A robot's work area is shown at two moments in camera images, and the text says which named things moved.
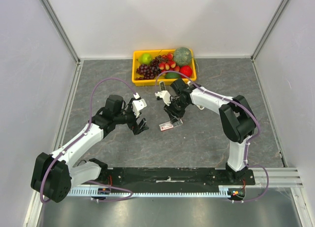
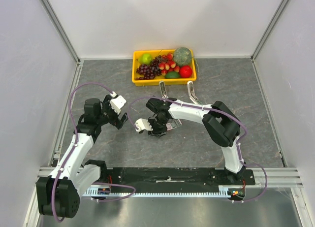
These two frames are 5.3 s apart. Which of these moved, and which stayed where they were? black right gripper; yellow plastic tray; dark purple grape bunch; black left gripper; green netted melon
Moved: black right gripper; black left gripper
Stayed: dark purple grape bunch; green netted melon; yellow plastic tray
